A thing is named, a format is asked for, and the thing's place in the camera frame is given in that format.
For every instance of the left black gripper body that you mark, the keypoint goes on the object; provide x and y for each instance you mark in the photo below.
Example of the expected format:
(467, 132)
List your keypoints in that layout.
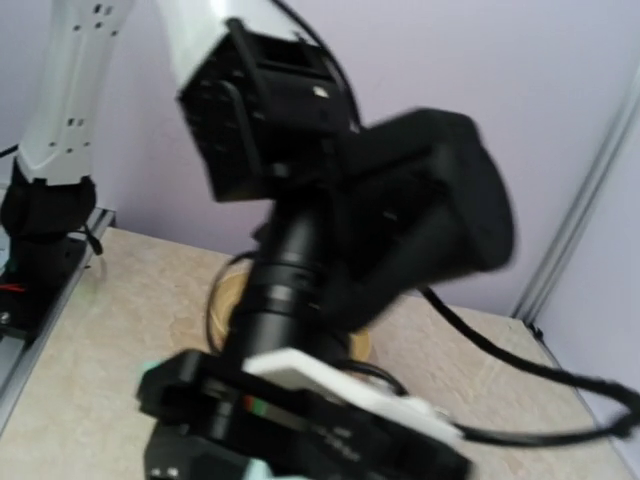
(280, 305)

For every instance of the mint green folding umbrella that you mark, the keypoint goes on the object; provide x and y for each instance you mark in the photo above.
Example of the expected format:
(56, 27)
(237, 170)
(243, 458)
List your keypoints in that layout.
(204, 427)

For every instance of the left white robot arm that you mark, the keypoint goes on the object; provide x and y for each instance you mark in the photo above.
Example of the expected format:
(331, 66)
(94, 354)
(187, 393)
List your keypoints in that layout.
(360, 215)

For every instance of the beige plate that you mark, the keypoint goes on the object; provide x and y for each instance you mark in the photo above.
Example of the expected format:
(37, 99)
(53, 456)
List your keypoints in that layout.
(227, 295)

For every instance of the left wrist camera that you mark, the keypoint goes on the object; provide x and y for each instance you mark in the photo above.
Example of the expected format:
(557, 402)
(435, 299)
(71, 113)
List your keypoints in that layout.
(329, 440)

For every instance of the left aluminium frame post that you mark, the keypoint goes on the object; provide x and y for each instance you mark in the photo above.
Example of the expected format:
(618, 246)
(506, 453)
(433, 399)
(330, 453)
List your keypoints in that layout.
(569, 233)

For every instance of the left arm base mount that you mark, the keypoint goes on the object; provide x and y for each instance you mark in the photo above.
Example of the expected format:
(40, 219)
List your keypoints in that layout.
(49, 235)

